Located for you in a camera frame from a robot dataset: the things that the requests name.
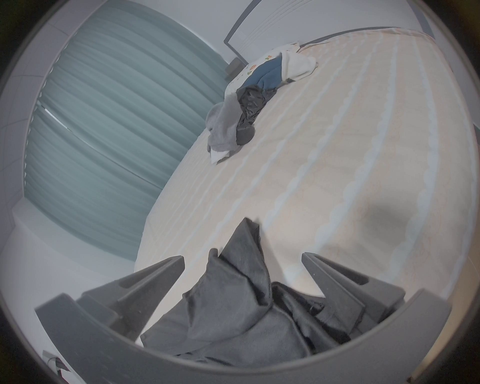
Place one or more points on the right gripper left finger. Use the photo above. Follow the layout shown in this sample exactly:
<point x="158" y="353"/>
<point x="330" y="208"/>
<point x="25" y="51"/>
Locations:
<point x="142" y="292"/>

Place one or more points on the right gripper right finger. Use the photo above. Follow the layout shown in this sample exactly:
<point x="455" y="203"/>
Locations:
<point x="348" y="292"/>

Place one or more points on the black T-shirt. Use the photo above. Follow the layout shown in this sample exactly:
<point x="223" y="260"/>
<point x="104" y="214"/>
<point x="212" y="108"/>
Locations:
<point x="232" y="300"/>

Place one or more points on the bed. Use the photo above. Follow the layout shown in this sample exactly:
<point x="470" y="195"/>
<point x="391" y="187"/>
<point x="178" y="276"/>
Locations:
<point x="337" y="150"/>

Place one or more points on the pile of clothes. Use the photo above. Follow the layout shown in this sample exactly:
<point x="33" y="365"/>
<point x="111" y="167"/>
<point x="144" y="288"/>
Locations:
<point x="225" y="123"/>

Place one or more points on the blue-green curtain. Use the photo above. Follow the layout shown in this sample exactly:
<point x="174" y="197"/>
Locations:
<point x="93" y="187"/>
<point x="142" y="82"/>

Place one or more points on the white printed pillow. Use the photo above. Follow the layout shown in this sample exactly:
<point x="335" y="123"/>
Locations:
<point x="243" y="77"/>

